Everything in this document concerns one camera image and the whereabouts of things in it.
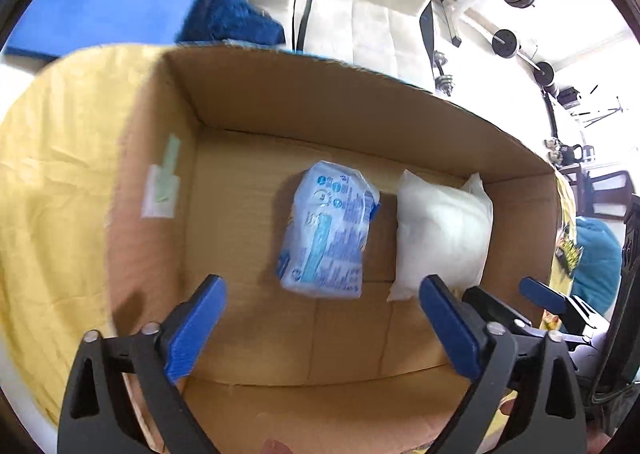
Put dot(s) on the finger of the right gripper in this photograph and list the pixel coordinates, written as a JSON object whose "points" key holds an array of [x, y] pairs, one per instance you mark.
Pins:
{"points": [[542, 296]]}

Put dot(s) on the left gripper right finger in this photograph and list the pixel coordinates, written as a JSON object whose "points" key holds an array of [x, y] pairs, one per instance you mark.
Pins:
{"points": [[547, 416]]}

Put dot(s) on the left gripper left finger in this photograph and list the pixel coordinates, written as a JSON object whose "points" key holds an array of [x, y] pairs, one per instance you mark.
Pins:
{"points": [[98, 415]]}

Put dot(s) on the white soft pad pack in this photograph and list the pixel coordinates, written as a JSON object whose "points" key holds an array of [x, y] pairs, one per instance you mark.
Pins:
{"points": [[441, 231]]}

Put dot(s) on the blue tissue pack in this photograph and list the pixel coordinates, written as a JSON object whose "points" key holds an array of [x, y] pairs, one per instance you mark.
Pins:
{"points": [[327, 232]]}

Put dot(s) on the person hand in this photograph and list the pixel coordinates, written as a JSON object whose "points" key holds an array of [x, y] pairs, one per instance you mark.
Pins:
{"points": [[275, 447]]}

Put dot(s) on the teal blanket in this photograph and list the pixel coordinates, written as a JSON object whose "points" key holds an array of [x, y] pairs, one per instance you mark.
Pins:
{"points": [[597, 277]]}

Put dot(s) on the dark wooden chair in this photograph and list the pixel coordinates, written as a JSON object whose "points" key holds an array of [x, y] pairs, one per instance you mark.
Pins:
{"points": [[605, 197]]}

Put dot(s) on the open cardboard box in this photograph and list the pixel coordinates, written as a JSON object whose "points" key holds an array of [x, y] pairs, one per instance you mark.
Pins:
{"points": [[280, 173]]}

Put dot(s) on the chrome dumbbell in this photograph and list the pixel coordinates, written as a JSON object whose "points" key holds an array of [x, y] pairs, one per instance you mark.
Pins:
{"points": [[443, 81]]}

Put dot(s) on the floor barbell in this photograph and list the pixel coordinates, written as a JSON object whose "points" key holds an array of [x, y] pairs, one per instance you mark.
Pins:
{"points": [[506, 44]]}

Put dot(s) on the yellow tablecloth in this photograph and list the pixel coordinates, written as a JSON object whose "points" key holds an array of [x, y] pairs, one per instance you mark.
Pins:
{"points": [[61, 142]]}

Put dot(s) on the dark blue knitted cloth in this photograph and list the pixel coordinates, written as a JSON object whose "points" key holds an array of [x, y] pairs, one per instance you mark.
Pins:
{"points": [[230, 20]]}

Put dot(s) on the blue foam mat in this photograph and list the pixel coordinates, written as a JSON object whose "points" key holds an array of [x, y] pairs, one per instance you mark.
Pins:
{"points": [[54, 28]]}

